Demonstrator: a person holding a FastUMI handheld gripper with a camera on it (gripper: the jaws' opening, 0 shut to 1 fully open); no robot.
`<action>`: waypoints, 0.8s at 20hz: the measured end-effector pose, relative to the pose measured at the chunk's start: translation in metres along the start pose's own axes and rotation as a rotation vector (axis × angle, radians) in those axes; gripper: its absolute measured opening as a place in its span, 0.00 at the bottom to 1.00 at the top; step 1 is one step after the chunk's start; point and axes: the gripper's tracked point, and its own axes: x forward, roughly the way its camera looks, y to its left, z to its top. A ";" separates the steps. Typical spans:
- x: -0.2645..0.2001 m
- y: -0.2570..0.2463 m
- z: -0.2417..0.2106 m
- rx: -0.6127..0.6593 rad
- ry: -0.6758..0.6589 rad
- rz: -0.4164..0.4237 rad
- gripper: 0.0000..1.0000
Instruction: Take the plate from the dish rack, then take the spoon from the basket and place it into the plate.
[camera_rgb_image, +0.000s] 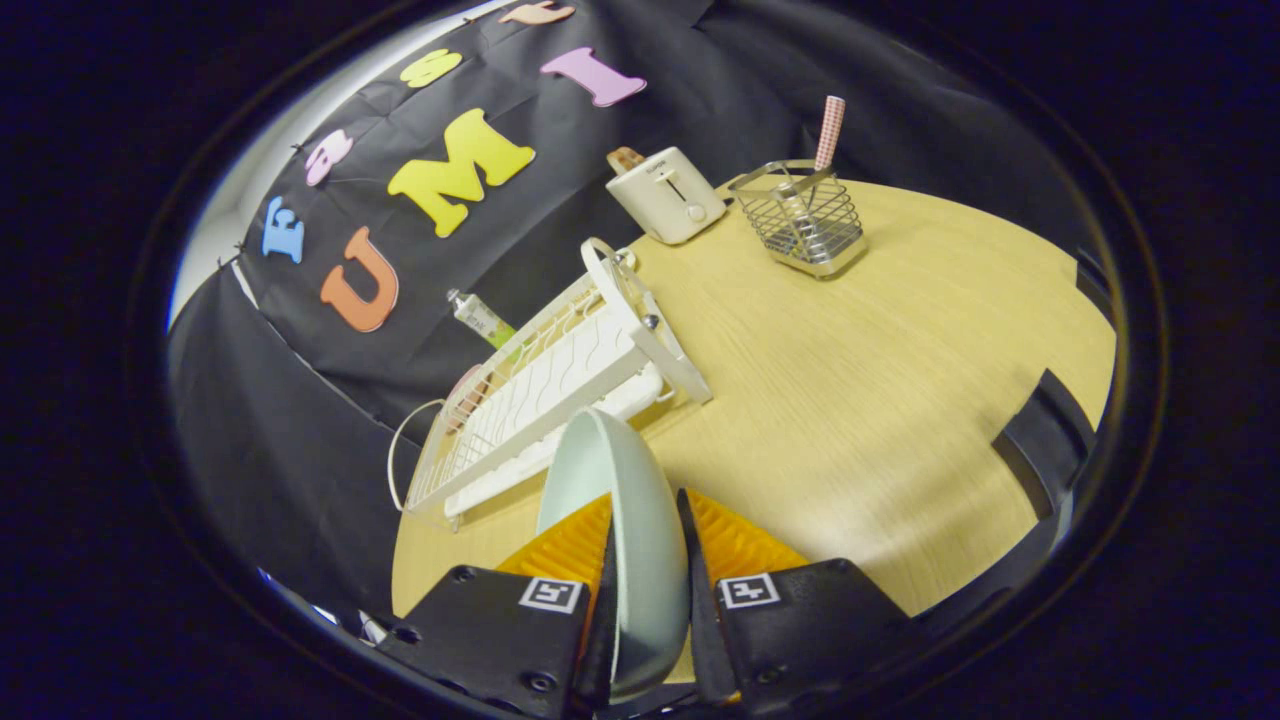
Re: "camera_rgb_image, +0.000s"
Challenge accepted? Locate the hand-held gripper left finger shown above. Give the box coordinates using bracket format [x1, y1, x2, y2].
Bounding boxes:
[372, 493, 621, 720]

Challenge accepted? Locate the pale green plate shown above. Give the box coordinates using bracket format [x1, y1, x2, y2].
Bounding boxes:
[536, 407, 691, 704]

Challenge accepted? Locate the clear bottle green liquid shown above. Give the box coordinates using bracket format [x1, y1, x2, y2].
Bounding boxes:
[446, 289, 519, 351]

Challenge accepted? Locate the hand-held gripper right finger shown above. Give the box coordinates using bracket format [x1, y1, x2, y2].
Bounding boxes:
[676, 487, 919, 717]

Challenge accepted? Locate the metal wire basket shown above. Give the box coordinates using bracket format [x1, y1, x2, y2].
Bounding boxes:
[728, 160, 868, 279]

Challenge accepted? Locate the white toaster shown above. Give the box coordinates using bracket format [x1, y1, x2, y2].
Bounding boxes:
[606, 146, 728, 246]

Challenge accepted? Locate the pink checked handle spoon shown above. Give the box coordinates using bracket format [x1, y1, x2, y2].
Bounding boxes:
[790, 96, 847, 251]

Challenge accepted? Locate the white wire dish rack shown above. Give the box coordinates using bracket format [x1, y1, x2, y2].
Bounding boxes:
[387, 237, 713, 529]

